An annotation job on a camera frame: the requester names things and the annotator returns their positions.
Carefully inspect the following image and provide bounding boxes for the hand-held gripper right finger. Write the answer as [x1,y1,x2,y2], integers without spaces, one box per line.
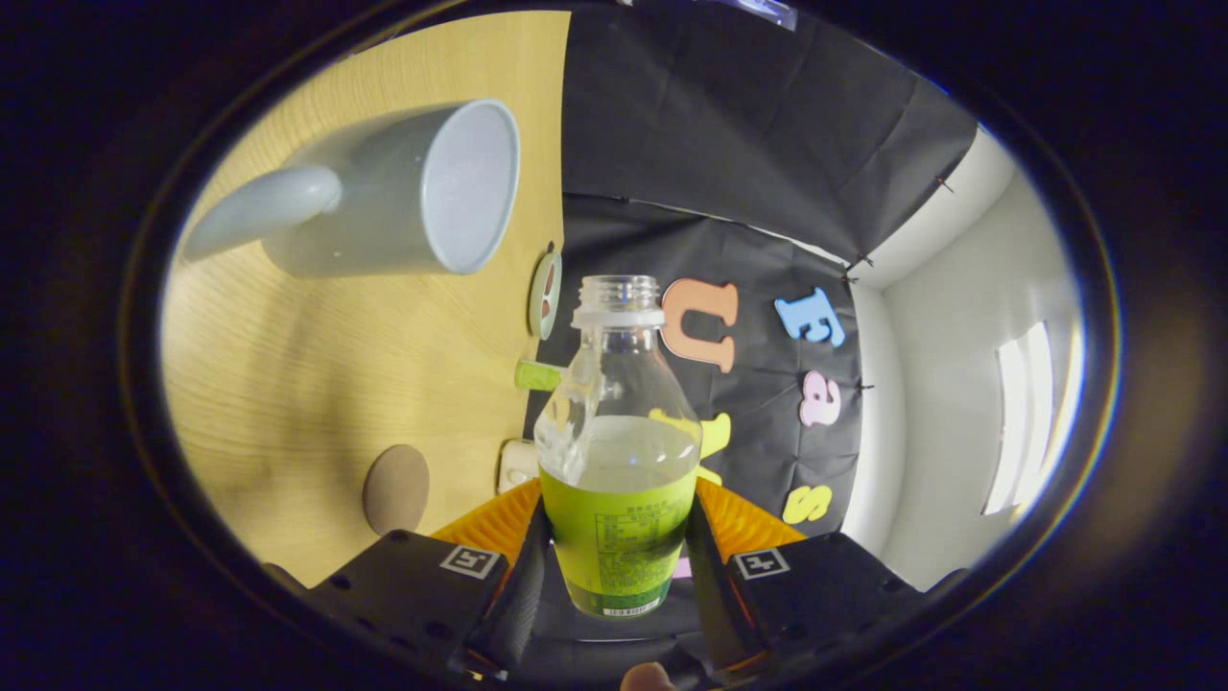
[684,476,930,675]

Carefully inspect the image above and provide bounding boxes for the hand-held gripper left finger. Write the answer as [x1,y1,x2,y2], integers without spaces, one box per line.
[305,478,554,680]

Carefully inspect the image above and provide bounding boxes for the clear juice bottle green label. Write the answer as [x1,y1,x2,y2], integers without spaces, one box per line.
[533,275,703,618]

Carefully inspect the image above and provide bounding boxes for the round brown coaster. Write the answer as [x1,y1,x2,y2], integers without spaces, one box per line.
[362,443,431,536]

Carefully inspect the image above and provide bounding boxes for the pale grey cup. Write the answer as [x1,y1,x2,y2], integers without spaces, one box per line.
[180,99,522,279]

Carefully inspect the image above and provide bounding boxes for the capped bottle white green label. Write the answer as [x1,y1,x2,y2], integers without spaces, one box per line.
[514,359,567,392]

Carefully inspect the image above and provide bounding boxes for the white toaster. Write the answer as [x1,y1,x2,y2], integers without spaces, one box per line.
[497,439,541,495]

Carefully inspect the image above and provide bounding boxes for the pale green plate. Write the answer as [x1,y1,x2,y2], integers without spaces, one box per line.
[527,250,564,341]

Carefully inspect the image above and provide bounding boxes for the wooden table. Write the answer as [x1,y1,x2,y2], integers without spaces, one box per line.
[158,10,572,588]

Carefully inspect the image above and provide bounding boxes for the ceiling light panel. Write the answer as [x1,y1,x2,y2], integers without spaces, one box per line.
[981,322,1056,517]

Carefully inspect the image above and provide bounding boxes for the black backdrop cloth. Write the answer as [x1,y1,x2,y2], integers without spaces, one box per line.
[523,0,980,577]

